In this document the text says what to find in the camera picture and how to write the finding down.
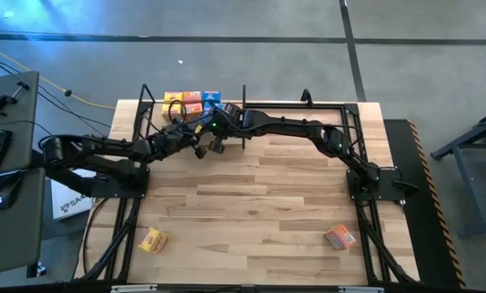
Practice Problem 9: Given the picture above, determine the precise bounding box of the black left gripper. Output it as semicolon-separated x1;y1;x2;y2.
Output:
155;120;207;160

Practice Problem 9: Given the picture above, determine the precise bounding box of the orange Mini Wheats cereal box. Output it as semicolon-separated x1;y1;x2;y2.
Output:
182;90;204;103
184;102;205;119
322;223;357;251

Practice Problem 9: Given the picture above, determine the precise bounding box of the white cardboard box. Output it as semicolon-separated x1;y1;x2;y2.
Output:
50;168;98;221

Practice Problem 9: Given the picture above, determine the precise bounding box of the dark grey desk top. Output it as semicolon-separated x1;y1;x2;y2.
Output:
0;71;40;177
0;167;47;278

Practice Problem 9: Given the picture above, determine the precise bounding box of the black computer mouse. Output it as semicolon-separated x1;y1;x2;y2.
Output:
0;175;23;212

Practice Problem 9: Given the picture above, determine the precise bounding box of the silver desk clamp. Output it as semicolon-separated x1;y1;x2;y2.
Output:
26;262;48;279

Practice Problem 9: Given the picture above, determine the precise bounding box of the black mat hazard-striped edge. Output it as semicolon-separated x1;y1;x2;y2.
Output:
383;118;467;289

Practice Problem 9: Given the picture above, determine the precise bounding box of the grey metal stand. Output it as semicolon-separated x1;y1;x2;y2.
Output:
429;105;486;239

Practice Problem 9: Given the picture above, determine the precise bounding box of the black vertical frame post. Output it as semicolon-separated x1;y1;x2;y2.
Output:
241;84;247;151

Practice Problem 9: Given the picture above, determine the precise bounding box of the black left wrist camera cable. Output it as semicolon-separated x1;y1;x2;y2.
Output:
168;98;188;125

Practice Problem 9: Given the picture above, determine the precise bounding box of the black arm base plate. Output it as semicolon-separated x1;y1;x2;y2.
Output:
90;167;151;199
346;166;407;202

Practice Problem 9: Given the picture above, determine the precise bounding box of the black metal table frame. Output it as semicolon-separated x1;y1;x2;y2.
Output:
73;83;423;293

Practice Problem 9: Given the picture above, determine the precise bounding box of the yellow floor cable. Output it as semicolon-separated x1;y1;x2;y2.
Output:
0;40;117;111

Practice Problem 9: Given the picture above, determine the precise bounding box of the silver metal bracket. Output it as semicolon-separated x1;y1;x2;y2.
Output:
111;284;158;293
339;286;385;293

